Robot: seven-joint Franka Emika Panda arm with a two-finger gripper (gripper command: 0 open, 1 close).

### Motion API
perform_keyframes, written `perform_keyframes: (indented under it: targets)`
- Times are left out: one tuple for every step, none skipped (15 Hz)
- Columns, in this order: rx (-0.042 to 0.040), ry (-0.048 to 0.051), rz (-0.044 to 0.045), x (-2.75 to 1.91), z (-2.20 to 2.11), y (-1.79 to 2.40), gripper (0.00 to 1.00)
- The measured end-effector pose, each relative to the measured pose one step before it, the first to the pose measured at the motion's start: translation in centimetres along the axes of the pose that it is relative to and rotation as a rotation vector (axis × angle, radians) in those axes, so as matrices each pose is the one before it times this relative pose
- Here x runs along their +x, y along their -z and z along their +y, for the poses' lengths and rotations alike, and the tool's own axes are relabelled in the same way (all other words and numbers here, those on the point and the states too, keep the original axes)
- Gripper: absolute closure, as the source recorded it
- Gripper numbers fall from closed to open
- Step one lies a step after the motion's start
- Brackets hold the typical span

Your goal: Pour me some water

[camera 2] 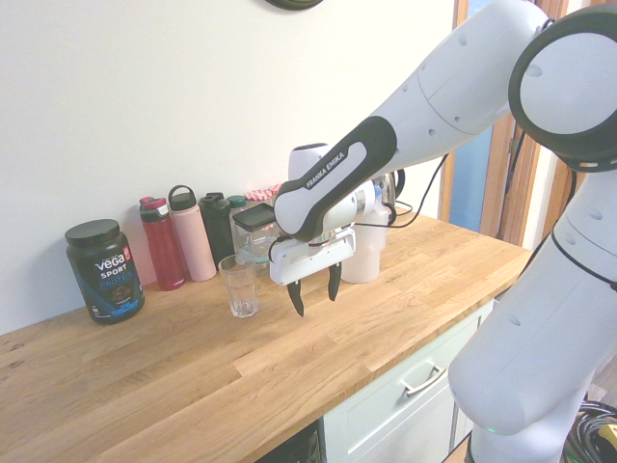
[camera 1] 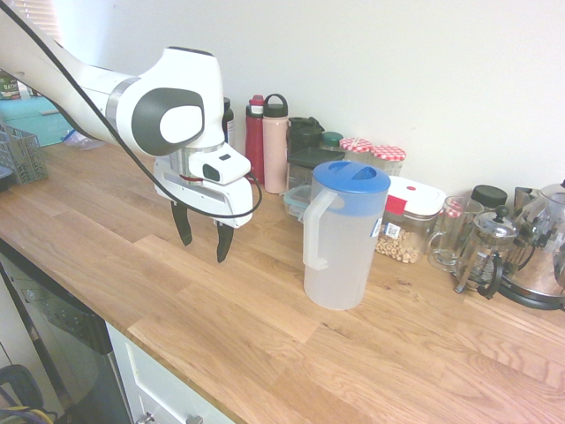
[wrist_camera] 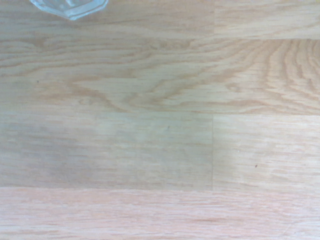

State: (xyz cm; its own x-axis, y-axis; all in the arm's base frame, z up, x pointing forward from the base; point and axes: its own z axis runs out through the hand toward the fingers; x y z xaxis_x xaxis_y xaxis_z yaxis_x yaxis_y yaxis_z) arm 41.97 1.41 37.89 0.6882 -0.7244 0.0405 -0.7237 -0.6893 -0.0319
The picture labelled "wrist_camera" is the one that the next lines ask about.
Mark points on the clear faceted drinking glass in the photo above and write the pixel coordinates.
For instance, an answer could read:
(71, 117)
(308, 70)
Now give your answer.
(71, 8)

